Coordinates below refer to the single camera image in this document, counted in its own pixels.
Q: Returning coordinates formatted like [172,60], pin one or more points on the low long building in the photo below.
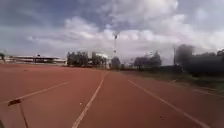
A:
[36,59]

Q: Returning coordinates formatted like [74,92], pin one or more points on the grass strip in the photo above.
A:
[196,79]

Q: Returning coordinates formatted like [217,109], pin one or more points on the dark row of trees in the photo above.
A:
[200,63]

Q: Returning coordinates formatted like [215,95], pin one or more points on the red running track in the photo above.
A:
[126,106]

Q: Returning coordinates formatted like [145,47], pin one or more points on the pair of trees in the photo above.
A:
[150,61]

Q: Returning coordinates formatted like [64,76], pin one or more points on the tall floodlight pole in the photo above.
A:
[115,41]

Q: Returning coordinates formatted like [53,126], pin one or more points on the small round tree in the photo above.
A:
[115,62]

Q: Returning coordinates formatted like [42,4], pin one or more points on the clump of trees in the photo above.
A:
[80,59]

